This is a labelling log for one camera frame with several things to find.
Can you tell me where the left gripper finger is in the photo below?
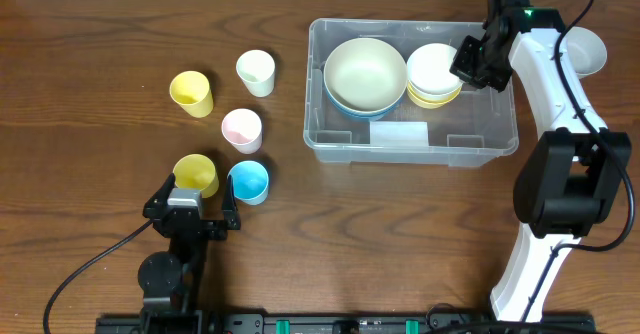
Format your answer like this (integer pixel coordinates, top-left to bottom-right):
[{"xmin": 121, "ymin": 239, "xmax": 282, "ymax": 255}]
[
  {"xmin": 145, "ymin": 173, "xmax": 175, "ymax": 209},
  {"xmin": 221, "ymin": 175, "xmax": 241, "ymax": 230}
]

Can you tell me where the white small bowl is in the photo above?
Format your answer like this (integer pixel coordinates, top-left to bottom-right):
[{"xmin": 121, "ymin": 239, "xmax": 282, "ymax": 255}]
[{"xmin": 407, "ymin": 43, "xmax": 462, "ymax": 102}]

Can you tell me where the yellow small bowl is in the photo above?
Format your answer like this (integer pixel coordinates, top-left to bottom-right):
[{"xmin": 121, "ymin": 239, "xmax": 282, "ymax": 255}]
[{"xmin": 407, "ymin": 84, "xmax": 461, "ymax": 109}]

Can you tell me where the grey small bowl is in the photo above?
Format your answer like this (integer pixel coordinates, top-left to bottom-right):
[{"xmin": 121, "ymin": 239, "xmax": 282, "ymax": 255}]
[{"xmin": 565, "ymin": 27, "xmax": 607, "ymax": 79}]

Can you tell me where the cream large bowl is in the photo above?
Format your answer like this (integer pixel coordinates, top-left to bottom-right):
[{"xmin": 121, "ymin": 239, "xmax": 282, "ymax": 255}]
[{"xmin": 323, "ymin": 38, "xmax": 408, "ymax": 117}]

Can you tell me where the dark blue bowl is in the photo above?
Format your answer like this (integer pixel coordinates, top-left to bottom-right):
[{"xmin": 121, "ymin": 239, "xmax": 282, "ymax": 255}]
[
  {"xmin": 331, "ymin": 102, "xmax": 398, "ymax": 121},
  {"xmin": 324, "ymin": 90, "xmax": 403, "ymax": 121}
]

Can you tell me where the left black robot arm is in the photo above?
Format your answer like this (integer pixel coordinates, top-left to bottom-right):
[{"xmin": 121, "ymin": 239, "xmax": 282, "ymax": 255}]
[{"xmin": 138, "ymin": 174, "xmax": 241, "ymax": 333}]

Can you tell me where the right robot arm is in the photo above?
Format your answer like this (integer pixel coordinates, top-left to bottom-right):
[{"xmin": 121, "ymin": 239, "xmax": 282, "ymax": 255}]
[{"xmin": 450, "ymin": 0, "xmax": 636, "ymax": 326}]

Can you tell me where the clear plastic storage container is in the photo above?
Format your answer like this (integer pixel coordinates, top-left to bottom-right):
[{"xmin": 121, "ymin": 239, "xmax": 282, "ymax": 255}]
[{"xmin": 303, "ymin": 18, "xmax": 519, "ymax": 167}]

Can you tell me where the light blue cup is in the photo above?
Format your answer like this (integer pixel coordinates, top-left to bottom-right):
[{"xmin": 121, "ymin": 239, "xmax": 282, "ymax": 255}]
[{"xmin": 228, "ymin": 161, "xmax": 270, "ymax": 206}]

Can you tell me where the yellow cup lower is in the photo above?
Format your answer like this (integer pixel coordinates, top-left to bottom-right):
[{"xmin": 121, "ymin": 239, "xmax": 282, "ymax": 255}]
[{"xmin": 173, "ymin": 154, "xmax": 219, "ymax": 199}]

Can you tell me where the yellow cup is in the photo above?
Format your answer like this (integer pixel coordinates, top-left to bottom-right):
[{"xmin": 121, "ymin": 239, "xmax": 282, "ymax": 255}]
[
  {"xmin": 169, "ymin": 71, "xmax": 214, "ymax": 118},
  {"xmin": 173, "ymin": 154, "xmax": 219, "ymax": 199}
]

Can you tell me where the pink cup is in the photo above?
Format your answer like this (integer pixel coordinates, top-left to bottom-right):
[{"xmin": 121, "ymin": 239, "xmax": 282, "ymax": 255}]
[{"xmin": 221, "ymin": 108, "xmax": 263, "ymax": 154}]

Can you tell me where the yellow cup upper left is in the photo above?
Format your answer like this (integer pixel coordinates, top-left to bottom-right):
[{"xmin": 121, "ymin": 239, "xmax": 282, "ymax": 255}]
[{"xmin": 169, "ymin": 71, "xmax": 214, "ymax": 118}]

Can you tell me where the white label sticker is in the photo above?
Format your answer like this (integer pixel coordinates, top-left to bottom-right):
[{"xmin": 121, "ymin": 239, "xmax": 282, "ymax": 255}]
[{"xmin": 370, "ymin": 121, "xmax": 429, "ymax": 147}]

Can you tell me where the pale green cup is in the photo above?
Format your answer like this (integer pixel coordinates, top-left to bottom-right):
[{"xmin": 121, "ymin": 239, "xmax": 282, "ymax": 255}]
[{"xmin": 236, "ymin": 49, "xmax": 275, "ymax": 97}]

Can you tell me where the left black cable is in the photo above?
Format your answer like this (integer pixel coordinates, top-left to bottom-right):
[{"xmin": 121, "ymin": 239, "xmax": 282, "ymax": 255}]
[{"xmin": 42, "ymin": 218, "xmax": 154, "ymax": 334}]

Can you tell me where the black cable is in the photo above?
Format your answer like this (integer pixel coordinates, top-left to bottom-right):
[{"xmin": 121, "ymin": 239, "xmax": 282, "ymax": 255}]
[
  {"xmin": 522, "ymin": 0, "xmax": 636, "ymax": 323},
  {"xmin": 42, "ymin": 218, "xmax": 154, "ymax": 334}
]

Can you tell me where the right black cable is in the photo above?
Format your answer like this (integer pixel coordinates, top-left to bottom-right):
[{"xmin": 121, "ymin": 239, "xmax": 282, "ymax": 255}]
[{"xmin": 522, "ymin": 0, "xmax": 636, "ymax": 323}]

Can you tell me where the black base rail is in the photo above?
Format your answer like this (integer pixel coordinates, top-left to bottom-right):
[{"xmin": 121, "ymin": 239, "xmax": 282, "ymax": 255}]
[{"xmin": 95, "ymin": 309, "xmax": 596, "ymax": 334}]

